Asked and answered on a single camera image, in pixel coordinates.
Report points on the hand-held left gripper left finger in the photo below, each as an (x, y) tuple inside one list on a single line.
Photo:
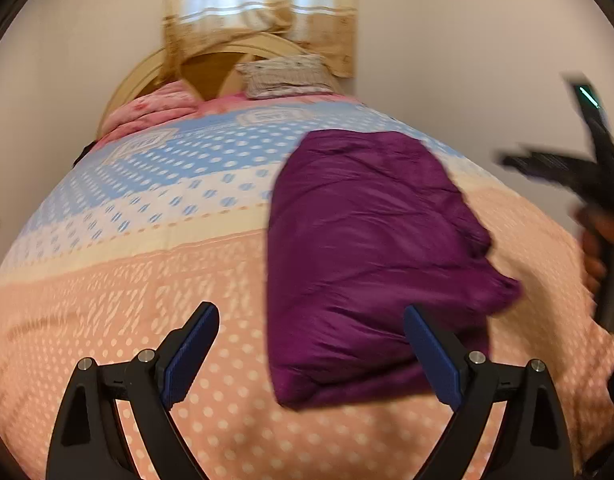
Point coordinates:
[(189, 355)]

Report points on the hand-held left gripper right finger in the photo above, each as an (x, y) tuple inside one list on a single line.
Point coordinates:
[(437, 355)]

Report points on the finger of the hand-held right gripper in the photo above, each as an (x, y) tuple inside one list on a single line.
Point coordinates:
[(542, 165)]

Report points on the purple puffer jacket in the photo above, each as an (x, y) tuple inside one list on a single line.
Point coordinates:
[(367, 260)]

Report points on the person's right hand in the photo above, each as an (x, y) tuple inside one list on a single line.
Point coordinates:
[(594, 247)]

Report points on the pink and blue dotted blanket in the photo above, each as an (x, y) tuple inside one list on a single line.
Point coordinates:
[(137, 270)]

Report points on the folded pink floral quilt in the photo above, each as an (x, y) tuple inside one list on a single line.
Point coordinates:
[(149, 107)]

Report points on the grey patterned pillow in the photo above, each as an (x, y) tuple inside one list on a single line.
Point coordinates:
[(287, 75)]

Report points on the cream wooden arched headboard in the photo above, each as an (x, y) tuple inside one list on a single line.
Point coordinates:
[(197, 60)]

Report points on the beige floral curtain behind headboard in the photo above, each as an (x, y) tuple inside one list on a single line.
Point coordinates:
[(262, 0)]

